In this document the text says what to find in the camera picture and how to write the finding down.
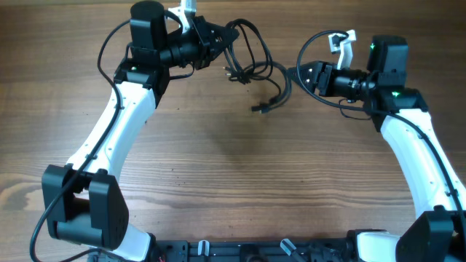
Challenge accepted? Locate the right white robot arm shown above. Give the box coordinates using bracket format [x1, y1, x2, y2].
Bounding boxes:
[290, 30, 465, 261]

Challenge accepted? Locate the black cable bundle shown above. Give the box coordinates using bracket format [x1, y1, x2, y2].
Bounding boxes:
[220, 18, 293, 114]

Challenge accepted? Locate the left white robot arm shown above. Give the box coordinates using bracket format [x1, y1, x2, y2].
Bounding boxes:
[38, 1, 239, 261]

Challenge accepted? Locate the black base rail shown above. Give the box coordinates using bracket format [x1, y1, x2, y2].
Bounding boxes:
[151, 237, 360, 262]

